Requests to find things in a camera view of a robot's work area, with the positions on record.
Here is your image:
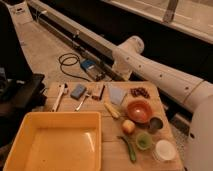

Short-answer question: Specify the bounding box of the brown wooden board eraser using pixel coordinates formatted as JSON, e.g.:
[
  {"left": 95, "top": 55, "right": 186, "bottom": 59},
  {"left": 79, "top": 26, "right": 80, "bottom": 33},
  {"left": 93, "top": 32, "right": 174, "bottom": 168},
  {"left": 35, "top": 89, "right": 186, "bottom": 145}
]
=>
[{"left": 92, "top": 83, "right": 105, "bottom": 101}]

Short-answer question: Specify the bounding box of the clear glass with white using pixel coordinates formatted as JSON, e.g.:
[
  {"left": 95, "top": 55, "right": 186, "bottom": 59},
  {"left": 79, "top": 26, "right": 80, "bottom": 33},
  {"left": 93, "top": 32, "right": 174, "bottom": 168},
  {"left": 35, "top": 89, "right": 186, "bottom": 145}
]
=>
[{"left": 153, "top": 139, "right": 176, "bottom": 162}]

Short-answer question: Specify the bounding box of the small metal cup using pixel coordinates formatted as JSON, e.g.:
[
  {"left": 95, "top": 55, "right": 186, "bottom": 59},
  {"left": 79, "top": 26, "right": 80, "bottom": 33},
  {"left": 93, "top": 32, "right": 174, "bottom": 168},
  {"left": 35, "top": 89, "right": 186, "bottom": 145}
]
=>
[{"left": 148, "top": 117, "right": 163, "bottom": 134}]

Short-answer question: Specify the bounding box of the black chair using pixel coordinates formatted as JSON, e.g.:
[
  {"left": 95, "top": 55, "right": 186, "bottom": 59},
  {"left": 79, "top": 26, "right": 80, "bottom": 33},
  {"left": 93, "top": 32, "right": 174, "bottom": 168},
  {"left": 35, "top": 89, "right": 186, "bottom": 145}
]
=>
[{"left": 0, "top": 1, "right": 46, "bottom": 148}]

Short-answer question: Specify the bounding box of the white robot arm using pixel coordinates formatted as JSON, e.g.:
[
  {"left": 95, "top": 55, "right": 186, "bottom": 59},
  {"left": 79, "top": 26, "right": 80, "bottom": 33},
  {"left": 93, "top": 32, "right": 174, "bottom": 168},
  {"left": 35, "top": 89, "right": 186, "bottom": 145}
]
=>
[{"left": 112, "top": 36, "right": 213, "bottom": 171}]

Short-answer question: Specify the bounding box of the blue sponge block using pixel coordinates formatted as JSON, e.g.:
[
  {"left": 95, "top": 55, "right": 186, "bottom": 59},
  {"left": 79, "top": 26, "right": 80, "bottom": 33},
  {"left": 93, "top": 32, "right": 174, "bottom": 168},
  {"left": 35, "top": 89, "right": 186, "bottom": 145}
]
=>
[{"left": 70, "top": 84, "right": 86, "bottom": 100}]

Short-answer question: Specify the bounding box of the light blue cloth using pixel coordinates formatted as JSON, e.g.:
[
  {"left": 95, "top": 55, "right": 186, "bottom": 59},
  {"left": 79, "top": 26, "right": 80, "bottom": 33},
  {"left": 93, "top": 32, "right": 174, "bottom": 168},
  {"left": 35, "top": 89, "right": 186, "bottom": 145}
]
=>
[{"left": 108, "top": 84, "right": 127, "bottom": 105}]

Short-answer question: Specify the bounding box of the metal window post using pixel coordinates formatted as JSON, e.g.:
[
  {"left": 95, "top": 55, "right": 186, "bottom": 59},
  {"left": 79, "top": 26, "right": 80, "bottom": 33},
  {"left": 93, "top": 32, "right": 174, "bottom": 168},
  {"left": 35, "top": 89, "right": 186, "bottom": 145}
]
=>
[{"left": 163, "top": 0, "right": 179, "bottom": 23}]

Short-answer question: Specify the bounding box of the green plastic cup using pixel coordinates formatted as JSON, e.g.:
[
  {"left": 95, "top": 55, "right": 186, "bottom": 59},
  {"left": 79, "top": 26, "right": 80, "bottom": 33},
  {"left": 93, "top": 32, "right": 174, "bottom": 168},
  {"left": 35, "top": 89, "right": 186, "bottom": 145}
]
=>
[{"left": 136, "top": 132, "right": 153, "bottom": 150}]

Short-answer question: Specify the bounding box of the green cucumber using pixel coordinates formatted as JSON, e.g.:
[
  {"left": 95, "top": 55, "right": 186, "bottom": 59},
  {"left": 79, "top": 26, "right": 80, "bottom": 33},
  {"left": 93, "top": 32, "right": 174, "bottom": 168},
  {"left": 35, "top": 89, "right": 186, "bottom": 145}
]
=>
[{"left": 117, "top": 136, "right": 137, "bottom": 163}]

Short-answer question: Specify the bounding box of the blue power box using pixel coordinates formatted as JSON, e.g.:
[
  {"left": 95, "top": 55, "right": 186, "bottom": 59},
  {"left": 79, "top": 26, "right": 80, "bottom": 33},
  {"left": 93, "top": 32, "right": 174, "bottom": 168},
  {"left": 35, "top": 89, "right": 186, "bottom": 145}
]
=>
[{"left": 80, "top": 59, "right": 105, "bottom": 81}]

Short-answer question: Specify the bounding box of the orange red bowl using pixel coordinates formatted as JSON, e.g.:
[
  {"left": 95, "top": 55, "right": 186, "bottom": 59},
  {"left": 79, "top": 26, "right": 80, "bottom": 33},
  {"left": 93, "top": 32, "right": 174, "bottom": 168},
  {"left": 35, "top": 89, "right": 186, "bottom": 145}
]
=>
[{"left": 126, "top": 100, "right": 153, "bottom": 123}]

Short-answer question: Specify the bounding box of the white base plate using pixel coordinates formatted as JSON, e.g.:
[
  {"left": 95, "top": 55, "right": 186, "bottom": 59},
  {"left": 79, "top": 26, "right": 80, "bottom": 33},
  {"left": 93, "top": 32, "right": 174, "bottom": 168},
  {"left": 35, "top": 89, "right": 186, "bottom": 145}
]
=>
[{"left": 8, "top": 1, "right": 33, "bottom": 26}]

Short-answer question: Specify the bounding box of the black coiled cable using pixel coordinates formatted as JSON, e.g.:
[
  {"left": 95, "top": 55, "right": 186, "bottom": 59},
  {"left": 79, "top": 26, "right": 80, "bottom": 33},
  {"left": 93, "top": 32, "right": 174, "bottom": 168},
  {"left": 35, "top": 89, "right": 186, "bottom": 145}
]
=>
[{"left": 58, "top": 52, "right": 93, "bottom": 83}]

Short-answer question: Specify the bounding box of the yellow plastic tub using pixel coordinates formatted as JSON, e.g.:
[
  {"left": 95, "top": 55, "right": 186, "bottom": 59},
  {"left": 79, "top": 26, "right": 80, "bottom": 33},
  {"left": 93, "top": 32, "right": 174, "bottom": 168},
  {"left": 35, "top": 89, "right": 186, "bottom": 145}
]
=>
[{"left": 3, "top": 112, "right": 101, "bottom": 171}]

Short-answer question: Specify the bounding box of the dark grape bunch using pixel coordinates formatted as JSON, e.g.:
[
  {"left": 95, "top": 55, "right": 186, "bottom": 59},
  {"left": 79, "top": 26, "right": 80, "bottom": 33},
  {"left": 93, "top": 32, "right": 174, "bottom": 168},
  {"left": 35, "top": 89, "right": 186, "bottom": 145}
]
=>
[{"left": 130, "top": 87, "right": 150, "bottom": 99}]

